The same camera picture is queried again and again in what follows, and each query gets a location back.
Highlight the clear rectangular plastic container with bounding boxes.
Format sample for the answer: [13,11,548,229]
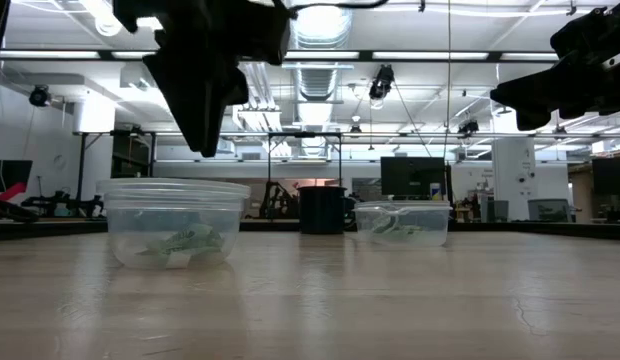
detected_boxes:
[353,200,453,248]

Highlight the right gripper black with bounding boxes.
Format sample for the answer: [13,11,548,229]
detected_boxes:
[489,2,620,131]

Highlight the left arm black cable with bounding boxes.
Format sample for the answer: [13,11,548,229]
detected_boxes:
[288,0,391,12]

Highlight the black computer monitor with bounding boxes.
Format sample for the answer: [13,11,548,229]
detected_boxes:
[591,156,620,197]
[0,159,34,194]
[380,156,448,197]

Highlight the grey crate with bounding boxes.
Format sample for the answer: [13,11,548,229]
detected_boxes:
[527,198,572,223]

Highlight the black table frame rail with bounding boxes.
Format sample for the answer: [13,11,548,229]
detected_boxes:
[0,218,620,242]

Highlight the silver ceiling duct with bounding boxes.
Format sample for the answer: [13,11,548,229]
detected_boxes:
[289,7,356,51]

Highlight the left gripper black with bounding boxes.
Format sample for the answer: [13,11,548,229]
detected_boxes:
[113,0,291,159]

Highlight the black overhead frame beam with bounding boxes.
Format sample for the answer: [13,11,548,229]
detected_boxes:
[0,48,561,63]

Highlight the white pillar with signs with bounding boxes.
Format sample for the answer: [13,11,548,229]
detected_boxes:
[491,137,538,222]

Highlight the black hanging camera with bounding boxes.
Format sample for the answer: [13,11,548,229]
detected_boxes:
[368,63,396,110]

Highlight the dark blue enamel mug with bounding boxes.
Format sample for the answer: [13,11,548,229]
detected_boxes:
[297,185,359,236]

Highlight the black ceiling spotlight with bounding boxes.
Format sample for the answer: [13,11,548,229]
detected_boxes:
[457,118,480,139]
[28,84,52,108]

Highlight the clear round plastic container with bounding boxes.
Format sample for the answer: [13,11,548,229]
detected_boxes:
[95,177,253,272]

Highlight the black background robot arms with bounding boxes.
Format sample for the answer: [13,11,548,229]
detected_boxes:
[20,187,107,220]

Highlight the thin hanging cable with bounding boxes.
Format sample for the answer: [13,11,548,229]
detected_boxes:
[442,0,452,159]

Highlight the red angled bar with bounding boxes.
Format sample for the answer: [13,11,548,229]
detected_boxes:
[0,182,29,211]

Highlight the black storage rack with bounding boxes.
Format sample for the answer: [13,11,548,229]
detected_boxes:
[75,130,157,201]

